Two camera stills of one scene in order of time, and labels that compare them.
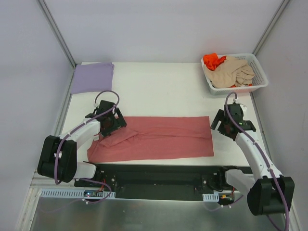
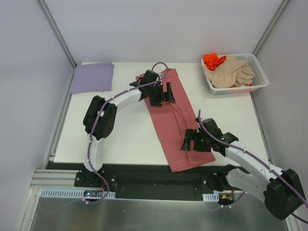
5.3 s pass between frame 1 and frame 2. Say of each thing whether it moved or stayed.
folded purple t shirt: stayed
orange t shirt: stayed
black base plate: stayed
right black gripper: moved
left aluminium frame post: stayed
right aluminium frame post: stayed
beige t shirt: stayed
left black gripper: moved
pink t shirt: moved
